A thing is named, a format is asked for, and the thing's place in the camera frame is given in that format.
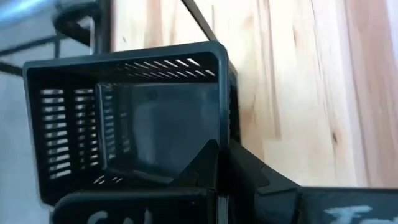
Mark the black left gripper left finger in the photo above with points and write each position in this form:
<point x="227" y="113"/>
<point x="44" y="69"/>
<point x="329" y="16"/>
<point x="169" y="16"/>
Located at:
<point x="140" y="207"/>

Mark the black slotted plastic basket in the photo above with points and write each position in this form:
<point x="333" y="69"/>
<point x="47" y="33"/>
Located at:
<point x="155" y="124"/>

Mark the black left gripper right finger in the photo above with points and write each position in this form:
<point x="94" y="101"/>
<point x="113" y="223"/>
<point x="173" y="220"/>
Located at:
<point x="280" y="202"/>

